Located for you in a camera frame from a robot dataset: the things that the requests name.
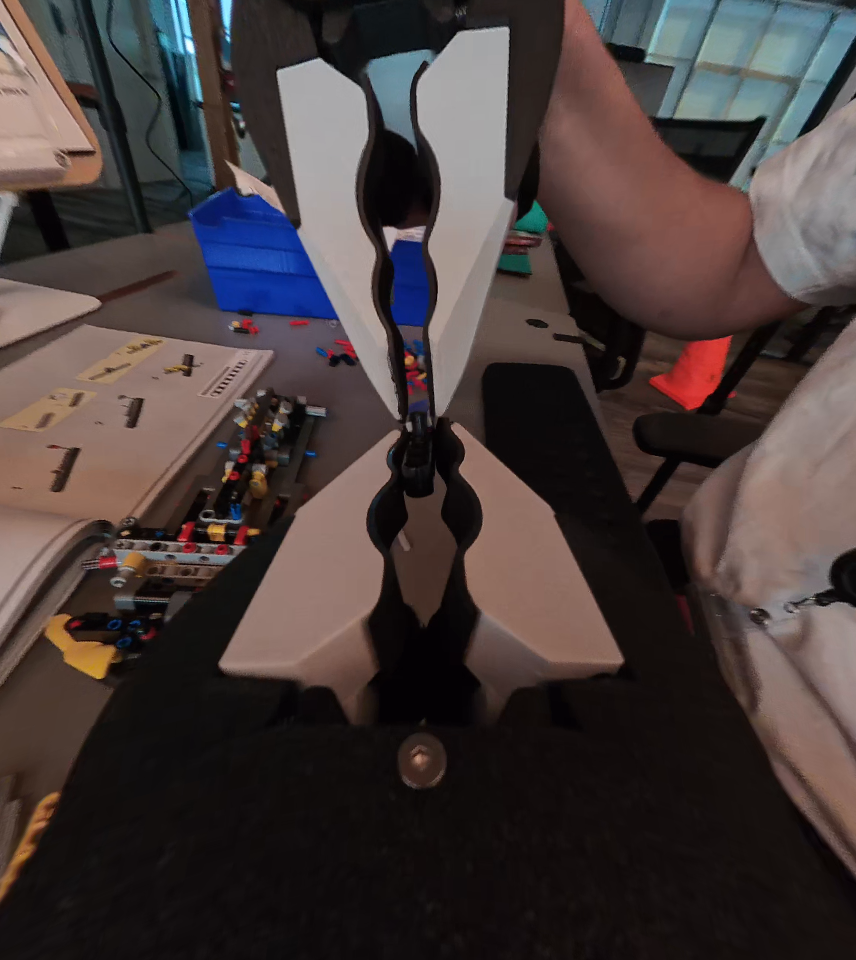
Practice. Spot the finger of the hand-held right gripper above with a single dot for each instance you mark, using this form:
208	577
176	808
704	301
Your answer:
465	187
330	187

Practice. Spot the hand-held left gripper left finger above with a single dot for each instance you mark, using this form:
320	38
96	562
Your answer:
315	600

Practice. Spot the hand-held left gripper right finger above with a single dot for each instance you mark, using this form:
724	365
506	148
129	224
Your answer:
540	592

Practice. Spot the black lego beam with red pins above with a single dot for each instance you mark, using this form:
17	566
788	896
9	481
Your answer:
420	465

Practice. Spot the person's right forearm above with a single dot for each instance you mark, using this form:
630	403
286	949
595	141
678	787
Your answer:
660	210

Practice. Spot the partly built lego car chassis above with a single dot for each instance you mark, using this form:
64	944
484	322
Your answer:
195	532

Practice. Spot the crumpled white paper bag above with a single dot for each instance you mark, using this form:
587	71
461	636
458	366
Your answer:
255	187

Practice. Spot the teal carrying case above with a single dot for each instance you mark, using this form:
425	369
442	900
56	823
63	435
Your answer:
521	262

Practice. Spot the blue plastic bin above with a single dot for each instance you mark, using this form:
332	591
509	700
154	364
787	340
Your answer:
263	262

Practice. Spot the scattered red and blue pins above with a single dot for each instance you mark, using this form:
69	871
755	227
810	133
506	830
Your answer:
341	352

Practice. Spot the black office chair with armrests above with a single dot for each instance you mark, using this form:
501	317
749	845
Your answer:
697	435

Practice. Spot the wooden clipboard with instruction sheet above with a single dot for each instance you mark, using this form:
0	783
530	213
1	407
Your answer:
15	97

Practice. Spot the orange traffic cone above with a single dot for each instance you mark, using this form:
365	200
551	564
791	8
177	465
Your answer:
697	375

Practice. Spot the open instruction booklet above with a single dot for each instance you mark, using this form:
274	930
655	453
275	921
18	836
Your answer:
8	600

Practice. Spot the white clipboard stand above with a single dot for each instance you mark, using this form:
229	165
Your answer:
23	307

